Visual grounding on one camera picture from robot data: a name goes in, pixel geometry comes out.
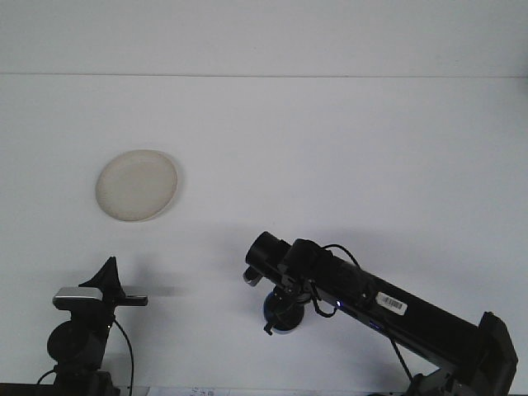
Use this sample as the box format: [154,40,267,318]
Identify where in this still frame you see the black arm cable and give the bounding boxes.
[311,243,413,383]
[110,317,136,391]

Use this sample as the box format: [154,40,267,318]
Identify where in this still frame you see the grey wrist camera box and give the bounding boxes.
[52,287,104,310]
[242,266,263,286]

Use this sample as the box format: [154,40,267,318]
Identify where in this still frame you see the pale blue cup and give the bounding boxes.
[262,290,307,334]

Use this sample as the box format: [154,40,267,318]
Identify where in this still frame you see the black stand edge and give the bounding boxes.
[0,382,57,396]

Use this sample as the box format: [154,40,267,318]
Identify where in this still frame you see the pale round plate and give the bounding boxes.
[95,148,182,224]

